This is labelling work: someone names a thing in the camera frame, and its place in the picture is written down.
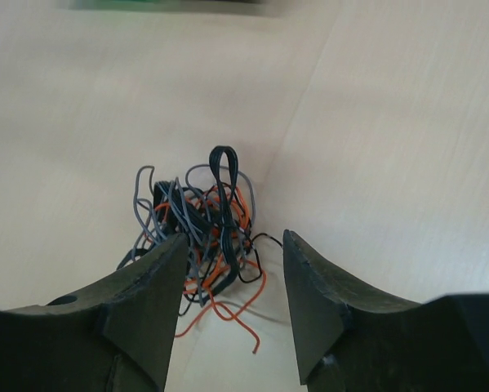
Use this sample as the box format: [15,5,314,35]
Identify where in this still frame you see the green plastic bin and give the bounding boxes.
[73,0,265,9]

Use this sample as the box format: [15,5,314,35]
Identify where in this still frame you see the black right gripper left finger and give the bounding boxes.
[0,234,188,391]

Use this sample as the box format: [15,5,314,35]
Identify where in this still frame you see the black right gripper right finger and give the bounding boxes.
[283,230,489,391]

